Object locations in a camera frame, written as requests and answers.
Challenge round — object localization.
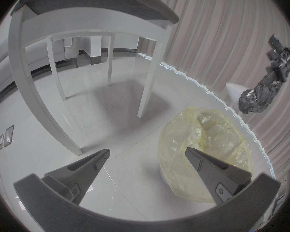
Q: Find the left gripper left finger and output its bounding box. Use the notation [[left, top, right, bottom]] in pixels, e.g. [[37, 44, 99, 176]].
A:
[[42, 149, 111, 206]]

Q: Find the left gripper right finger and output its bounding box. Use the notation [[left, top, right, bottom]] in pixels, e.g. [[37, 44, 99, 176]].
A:
[[185, 147, 253, 206]]

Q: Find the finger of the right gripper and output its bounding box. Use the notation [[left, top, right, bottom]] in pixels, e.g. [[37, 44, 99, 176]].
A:
[[255, 70, 282, 92]]

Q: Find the black plastic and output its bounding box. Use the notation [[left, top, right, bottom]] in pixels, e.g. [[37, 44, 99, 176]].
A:
[[239, 81, 282, 115]]

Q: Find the yellow plastic bag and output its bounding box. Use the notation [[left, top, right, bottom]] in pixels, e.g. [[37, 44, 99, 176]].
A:
[[158, 106, 254, 203]]

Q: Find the white trash bin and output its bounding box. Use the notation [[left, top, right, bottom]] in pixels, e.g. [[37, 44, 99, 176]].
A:
[[159, 116, 254, 202]]

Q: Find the white curtain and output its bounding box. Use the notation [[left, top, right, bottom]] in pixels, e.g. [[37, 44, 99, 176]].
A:
[[151, 0, 290, 178]]

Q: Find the pale grey sofa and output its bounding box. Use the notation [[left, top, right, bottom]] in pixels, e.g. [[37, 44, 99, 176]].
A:
[[0, 36, 79, 98]]

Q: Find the grey and white chair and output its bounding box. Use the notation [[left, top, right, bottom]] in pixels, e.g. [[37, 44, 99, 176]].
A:
[[8, 0, 180, 156]]

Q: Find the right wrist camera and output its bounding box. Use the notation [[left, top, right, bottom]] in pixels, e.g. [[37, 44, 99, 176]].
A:
[[268, 34, 283, 50]]

